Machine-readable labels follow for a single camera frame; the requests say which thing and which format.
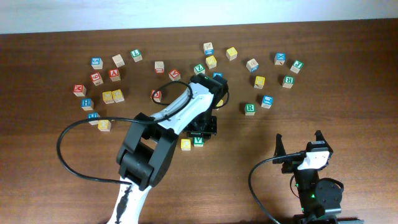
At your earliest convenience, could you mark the green V letter block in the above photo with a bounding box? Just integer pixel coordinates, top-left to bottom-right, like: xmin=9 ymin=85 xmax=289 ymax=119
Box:
xmin=193 ymin=137 xmax=205 ymax=147

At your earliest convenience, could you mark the yellow C letter block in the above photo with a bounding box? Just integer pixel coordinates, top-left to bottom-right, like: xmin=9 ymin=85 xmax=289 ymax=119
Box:
xmin=180 ymin=139 xmax=192 ymax=151

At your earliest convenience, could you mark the green R letter block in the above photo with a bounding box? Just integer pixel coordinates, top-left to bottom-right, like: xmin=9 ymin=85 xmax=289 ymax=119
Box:
xmin=244 ymin=103 xmax=256 ymax=116

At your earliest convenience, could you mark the blue P letter block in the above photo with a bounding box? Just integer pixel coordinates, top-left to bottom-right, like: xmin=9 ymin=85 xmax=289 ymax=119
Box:
xmin=213 ymin=72 xmax=223 ymax=78

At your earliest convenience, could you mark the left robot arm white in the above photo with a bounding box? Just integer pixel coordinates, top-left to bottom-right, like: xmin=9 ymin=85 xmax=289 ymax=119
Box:
xmin=109 ymin=74 xmax=228 ymax=223

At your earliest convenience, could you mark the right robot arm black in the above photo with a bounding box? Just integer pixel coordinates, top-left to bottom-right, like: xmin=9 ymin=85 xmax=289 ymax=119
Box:
xmin=274 ymin=130 xmax=344 ymax=224

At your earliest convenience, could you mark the yellow umbrella picture block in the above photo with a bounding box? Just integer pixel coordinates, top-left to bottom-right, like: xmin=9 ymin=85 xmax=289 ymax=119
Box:
xmin=216 ymin=100 xmax=224 ymax=110

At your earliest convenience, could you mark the blue L letter block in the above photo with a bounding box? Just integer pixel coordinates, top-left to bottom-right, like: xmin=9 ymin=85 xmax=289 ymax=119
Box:
xmin=261 ymin=95 xmax=274 ymax=109

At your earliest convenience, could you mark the green Z letter block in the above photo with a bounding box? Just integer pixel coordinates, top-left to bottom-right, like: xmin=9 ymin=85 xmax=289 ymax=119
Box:
xmin=193 ymin=64 xmax=205 ymax=75

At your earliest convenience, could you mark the red O letter block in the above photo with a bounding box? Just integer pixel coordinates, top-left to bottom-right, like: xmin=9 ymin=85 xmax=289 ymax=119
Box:
xmin=151 ymin=90 xmax=162 ymax=103

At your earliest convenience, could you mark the red A tilted block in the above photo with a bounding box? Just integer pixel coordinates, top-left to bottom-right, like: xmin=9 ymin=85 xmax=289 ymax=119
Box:
xmin=169 ymin=69 xmax=181 ymax=81

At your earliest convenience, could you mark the yellow block beside Z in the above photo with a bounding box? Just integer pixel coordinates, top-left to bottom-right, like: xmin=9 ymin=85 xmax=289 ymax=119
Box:
xmin=205 ymin=55 xmax=217 ymax=69

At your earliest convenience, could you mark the yellow pencil picture block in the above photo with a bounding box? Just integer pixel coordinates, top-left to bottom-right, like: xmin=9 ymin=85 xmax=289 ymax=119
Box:
xmin=254 ymin=76 xmax=265 ymax=89

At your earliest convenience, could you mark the red side plain block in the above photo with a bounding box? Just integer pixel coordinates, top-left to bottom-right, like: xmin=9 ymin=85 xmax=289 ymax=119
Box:
xmin=154 ymin=61 xmax=165 ymax=73

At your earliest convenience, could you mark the blue side far block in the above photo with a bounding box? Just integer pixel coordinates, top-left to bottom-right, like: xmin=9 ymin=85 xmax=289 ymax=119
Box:
xmin=203 ymin=42 xmax=214 ymax=55

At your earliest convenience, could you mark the blue D side block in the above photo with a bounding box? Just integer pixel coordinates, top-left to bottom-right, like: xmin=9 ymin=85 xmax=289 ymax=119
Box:
xmin=246 ymin=58 xmax=259 ymax=72

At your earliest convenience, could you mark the yellow top far block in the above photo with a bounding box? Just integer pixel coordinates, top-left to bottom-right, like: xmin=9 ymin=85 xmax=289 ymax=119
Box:
xmin=226 ymin=47 xmax=238 ymax=60

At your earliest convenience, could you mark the green J letter block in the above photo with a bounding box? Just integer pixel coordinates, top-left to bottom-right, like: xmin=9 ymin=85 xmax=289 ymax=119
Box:
xmin=290 ymin=60 xmax=303 ymax=74

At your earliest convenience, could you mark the blue X letter block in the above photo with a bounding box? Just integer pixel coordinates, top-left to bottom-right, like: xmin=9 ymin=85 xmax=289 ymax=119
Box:
xmin=274 ymin=52 xmax=286 ymax=65

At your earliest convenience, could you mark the green L letter block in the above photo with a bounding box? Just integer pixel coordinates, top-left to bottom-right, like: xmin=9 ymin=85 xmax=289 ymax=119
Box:
xmin=131 ymin=49 xmax=142 ymax=62

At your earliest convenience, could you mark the yellow block left pair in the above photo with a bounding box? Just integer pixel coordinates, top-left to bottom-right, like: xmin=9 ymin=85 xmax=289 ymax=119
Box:
xmin=102 ymin=91 xmax=114 ymax=104

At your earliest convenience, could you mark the yellow block bottom left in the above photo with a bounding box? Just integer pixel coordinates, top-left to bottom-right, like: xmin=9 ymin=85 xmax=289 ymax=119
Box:
xmin=98 ymin=119 xmax=111 ymax=132

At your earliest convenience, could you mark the red A upright block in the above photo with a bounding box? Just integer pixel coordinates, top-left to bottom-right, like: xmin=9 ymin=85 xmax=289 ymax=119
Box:
xmin=109 ymin=68 xmax=121 ymax=82

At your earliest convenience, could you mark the plain wooden top block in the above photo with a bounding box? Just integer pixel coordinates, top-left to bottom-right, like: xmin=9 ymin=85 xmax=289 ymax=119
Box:
xmin=112 ymin=54 xmax=125 ymax=68

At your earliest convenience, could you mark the blue H lower block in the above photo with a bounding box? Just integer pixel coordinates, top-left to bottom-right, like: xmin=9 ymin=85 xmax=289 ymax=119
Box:
xmin=88 ymin=112 xmax=100 ymax=125

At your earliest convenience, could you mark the blue h block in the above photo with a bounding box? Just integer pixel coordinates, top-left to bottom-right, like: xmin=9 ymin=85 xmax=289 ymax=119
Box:
xmin=81 ymin=98 xmax=94 ymax=111
xmin=88 ymin=112 xmax=100 ymax=125

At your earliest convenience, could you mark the red 6 number block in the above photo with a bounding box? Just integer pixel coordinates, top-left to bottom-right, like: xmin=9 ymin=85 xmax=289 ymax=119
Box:
xmin=90 ymin=72 xmax=103 ymax=86

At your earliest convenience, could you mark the blue H upper block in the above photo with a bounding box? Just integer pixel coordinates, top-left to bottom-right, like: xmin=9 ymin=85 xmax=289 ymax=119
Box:
xmin=81 ymin=98 xmax=94 ymax=111

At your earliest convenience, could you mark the blue S letter block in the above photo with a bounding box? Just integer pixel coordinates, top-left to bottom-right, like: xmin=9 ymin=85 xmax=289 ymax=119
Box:
xmin=91 ymin=57 xmax=103 ymax=70

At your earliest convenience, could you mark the red M letter block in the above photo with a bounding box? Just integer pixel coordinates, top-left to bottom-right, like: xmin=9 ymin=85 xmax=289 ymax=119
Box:
xmin=73 ymin=85 xmax=86 ymax=97

